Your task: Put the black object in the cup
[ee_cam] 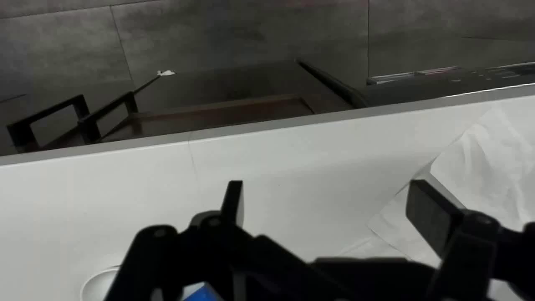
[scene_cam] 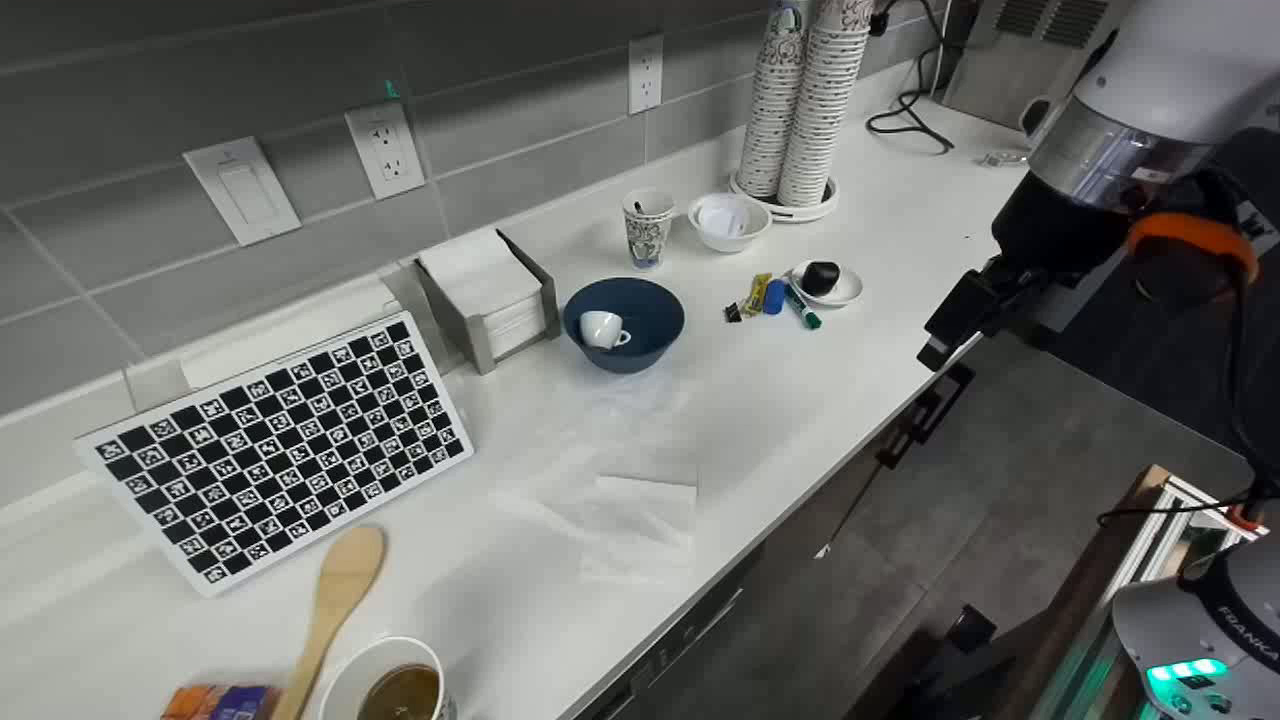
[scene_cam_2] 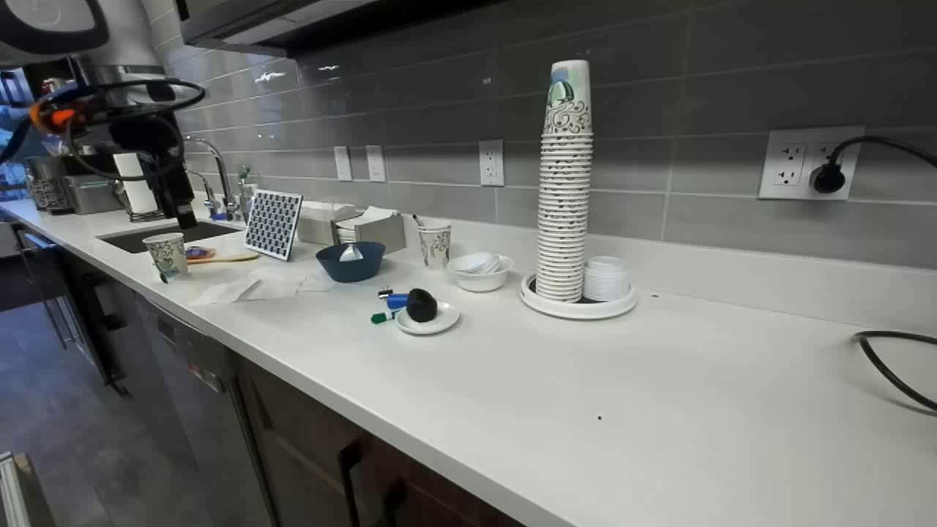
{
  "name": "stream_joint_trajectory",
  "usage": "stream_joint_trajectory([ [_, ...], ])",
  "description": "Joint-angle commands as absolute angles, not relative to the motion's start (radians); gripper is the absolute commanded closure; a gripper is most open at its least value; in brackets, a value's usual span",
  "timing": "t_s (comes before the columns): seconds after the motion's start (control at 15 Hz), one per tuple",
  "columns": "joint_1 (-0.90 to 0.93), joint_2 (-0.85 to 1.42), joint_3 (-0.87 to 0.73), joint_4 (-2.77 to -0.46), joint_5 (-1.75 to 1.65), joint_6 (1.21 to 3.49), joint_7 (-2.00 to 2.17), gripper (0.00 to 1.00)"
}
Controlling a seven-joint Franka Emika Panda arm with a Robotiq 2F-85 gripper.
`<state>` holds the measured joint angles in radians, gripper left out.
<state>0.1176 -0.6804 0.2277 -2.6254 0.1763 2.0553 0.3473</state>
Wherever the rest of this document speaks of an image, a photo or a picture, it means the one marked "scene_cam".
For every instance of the wooden spoon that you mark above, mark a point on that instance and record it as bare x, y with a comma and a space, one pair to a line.
335, 590

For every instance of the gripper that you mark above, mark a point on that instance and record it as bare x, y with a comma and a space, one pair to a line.
1055, 225

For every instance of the green marker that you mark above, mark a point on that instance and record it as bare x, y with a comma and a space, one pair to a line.
803, 309

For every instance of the grey napkin holder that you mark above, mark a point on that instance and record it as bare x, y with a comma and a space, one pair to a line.
480, 340

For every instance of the stack of paper cups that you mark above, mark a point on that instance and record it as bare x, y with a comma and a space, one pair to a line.
772, 110
825, 110

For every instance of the white paper napkin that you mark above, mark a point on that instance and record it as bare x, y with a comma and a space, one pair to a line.
640, 525

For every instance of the dark blue bowl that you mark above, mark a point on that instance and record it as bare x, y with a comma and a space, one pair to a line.
650, 325

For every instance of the white light switch plate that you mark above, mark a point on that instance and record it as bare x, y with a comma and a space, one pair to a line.
243, 192

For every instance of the white cup stack tray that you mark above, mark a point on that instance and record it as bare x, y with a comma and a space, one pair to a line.
800, 212

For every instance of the white cup of coffee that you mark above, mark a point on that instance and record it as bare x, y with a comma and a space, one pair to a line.
385, 685

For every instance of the yellow sachet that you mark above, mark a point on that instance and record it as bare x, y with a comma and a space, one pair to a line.
755, 294

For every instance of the black and white calibration board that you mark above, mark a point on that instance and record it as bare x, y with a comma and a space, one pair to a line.
275, 450

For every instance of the clear wrapper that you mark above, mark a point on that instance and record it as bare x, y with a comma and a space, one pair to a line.
1003, 158

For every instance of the patterned paper cup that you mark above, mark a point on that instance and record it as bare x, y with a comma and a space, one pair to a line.
648, 235

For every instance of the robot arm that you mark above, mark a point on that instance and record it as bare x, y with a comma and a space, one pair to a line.
1180, 60

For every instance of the blue cylinder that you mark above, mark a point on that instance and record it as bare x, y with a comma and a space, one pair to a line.
774, 297

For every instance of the silver coffee machine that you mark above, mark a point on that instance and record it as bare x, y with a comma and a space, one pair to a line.
1010, 60

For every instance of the white espresso cup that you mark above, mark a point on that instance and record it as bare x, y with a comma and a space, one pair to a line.
600, 328

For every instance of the white bowl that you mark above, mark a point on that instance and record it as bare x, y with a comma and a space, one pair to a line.
730, 222

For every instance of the row of orange purple packets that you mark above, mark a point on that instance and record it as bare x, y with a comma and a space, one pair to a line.
220, 703

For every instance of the small white saucer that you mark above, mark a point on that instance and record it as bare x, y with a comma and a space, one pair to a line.
848, 290

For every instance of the black rounded object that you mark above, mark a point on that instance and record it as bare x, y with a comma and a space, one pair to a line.
820, 278

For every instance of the white wall socket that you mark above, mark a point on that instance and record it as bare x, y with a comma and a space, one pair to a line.
645, 74
386, 150

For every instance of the stack of white napkins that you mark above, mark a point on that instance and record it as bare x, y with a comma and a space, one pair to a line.
485, 285

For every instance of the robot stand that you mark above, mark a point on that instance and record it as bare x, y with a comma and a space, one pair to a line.
1110, 560

